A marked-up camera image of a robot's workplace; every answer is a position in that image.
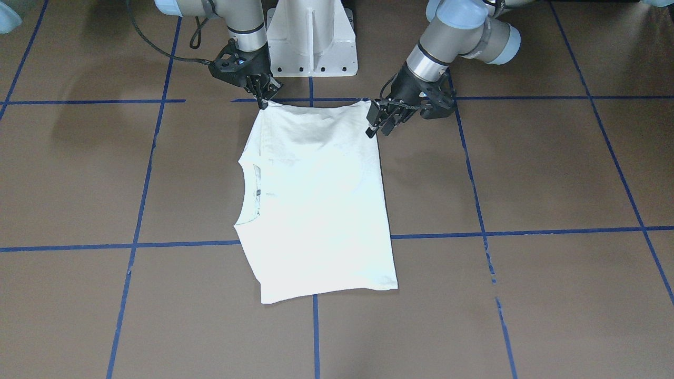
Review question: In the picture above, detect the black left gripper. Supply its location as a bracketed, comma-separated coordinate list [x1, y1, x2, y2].
[365, 63, 453, 138]

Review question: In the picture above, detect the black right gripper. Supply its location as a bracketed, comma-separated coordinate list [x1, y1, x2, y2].
[221, 40, 283, 110]

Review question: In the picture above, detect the cream long-sleeve cat shirt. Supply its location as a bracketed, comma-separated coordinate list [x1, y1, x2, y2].
[234, 101, 398, 304]

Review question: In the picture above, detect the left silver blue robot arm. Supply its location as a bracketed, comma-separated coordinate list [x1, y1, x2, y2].
[366, 1, 531, 138]

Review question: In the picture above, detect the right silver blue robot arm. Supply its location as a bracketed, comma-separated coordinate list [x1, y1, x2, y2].
[154, 1, 282, 110]

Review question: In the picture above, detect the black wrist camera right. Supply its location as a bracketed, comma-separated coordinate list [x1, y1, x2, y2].
[207, 54, 249, 88]

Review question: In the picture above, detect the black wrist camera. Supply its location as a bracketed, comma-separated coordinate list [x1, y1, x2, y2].
[207, 54, 249, 88]
[419, 88, 458, 119]

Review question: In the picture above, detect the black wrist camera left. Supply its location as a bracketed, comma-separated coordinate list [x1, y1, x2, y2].
[419, 88, 458, 119]

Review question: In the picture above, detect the white camera post base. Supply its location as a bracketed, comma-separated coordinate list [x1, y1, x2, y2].
[266, 1, 359, 77]

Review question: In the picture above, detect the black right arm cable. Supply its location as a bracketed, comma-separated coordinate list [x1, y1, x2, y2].
[124, 0, 222, 65]

